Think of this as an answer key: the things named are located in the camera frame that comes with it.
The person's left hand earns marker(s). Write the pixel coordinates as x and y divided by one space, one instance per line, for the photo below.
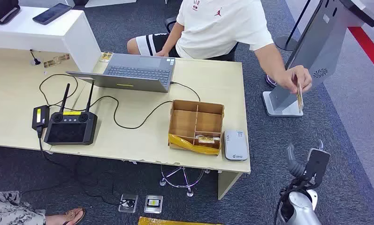
295 77

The person's right hand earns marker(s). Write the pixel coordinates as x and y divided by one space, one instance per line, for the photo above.
162 53

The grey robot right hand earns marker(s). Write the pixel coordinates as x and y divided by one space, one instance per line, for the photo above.
294 163

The gold patterned ID card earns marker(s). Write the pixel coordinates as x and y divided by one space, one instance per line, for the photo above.
300 99

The person's left forearm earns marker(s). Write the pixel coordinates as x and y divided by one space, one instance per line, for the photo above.
270 62

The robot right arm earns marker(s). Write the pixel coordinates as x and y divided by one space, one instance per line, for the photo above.
301 208

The person's right forearm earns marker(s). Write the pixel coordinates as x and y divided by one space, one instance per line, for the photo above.
172 38

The person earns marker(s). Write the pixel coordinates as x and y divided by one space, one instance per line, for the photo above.
211 31
6 211

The white card reader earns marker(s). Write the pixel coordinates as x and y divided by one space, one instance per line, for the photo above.
235 146

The gold patterned card strip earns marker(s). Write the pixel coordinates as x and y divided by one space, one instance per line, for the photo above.
56 60

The round chrome floor base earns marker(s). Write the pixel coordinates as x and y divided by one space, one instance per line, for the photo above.
270 81

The grey laptop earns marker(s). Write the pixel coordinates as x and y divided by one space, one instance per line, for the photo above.
137 70

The grey kiosk stand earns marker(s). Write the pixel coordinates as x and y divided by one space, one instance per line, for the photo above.
317 49

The black stanchion pole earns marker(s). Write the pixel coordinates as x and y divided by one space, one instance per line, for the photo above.
284 43

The wooden divided box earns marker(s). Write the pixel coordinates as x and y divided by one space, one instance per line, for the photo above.
183 122

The white furniture panel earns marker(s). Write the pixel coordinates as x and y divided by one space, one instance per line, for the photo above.
109 3

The beige wooden desk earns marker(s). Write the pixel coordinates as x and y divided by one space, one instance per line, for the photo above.
137 143

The white raised counter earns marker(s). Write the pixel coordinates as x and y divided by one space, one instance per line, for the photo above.
65 34

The stool base with casters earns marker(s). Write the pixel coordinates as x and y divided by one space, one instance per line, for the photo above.
190 193

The black smartphone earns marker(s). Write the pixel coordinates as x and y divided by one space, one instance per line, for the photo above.
51 14

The black remote controller with antennas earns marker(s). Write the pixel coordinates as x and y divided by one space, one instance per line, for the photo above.
70 132

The yellow floor tape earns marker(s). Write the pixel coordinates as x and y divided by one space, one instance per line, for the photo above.
174 222

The black power adapter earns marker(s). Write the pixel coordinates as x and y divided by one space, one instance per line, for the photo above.
43 119

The metal floor socket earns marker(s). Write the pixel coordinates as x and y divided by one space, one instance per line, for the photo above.
153 204
128 203

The black bag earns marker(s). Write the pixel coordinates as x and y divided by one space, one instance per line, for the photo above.
0 11

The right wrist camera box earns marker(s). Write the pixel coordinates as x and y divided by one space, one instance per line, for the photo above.
317 164

